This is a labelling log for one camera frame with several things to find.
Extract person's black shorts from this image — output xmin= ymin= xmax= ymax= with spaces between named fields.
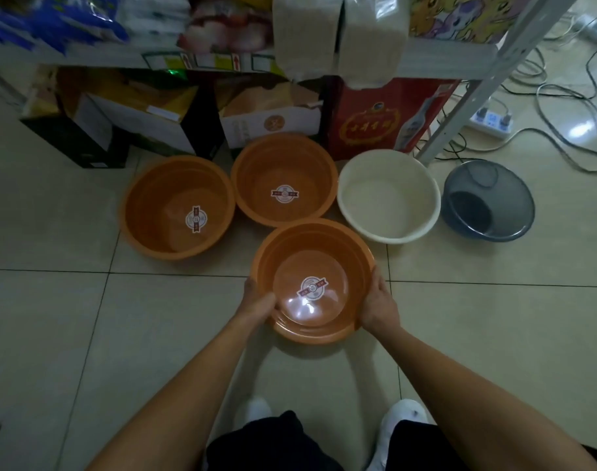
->
xmin=205 ymin=410 xmax=597 ymax=471

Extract white striped package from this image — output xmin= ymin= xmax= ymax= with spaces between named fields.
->
xmin=116 ymin=0 xmax=191 ymax=46

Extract person's left hand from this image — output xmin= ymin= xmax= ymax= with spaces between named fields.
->
xmin=235 ymin=277 xmax=279 ymax=334

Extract pile of blue packets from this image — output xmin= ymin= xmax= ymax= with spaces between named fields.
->
xmin=0 ymin=0 xmax=129 ymax=55

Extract grey power strip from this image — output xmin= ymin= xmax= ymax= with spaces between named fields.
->
xmin=572 ymin=9 xmax=597 ymax=44

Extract orange and white open carton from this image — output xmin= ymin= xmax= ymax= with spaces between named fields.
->
xmin=72 ymin=73 xmax=202 ymax=158

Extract pink and white package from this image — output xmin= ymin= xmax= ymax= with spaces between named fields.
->
xmin=177 ymin=0 xmax=276 ymax=55

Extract red cardboard gift box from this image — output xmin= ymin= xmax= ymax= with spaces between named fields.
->
xmin=327 ymin=77 xmax=461 ymax=162

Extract person's white right shoe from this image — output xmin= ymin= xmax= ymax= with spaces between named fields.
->
xmin=366 ymin=399 xmax=430 ymax=471

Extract person's right forearm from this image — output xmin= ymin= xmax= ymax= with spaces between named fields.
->
xmin=371 ymin=324 xmax=597 ymax=471

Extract person's right hand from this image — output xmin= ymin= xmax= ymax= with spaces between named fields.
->
xmin=360 ymin=269 xmax=401 ymax=339

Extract black cable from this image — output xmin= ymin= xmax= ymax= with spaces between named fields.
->
xmin=416 ymin=36 xmax=597 ymax=162

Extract grey-blue translucent basin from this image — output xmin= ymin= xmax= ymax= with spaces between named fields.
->
xmin=440 ymin=160 xmax=536 ymax=243

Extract black cardboard box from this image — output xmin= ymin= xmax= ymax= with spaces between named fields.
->
xmin=20 ymin=67 xmax=131 ymax=170

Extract white metal shelf rack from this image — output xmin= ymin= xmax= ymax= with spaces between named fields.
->
xmin=0 ymin=0 xmax=583 ymax=166

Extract white power strip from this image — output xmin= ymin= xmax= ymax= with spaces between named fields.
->
xmin=469 ymin=108 xmax=515 ymax=140

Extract person's left forearm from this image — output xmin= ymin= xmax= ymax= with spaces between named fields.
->
xmin=85 ymin=313 xmax=261 ymax=471

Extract cartoon print package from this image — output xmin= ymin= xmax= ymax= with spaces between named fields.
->
xmin=409 ymin=0 xmax=521 ymax=45

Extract white wrapped package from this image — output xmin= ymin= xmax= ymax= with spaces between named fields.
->
xmin=338 ymin=0 xmax=413 ymax=90
xmin=272 ymin=0 xmax=344 ymax=82

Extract orange plastic basin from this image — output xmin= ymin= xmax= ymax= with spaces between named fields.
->
xmin=251 ymin=218 xmax=377 ymax=345
xmin=230 ymin=132 xmax=340 ymax=228
xmin=120 ymin=155 xmax=237 ymax=261

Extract white plastic basin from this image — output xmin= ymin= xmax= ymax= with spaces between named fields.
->
xmin=337 ymin=149 xmax=442 ymax=245

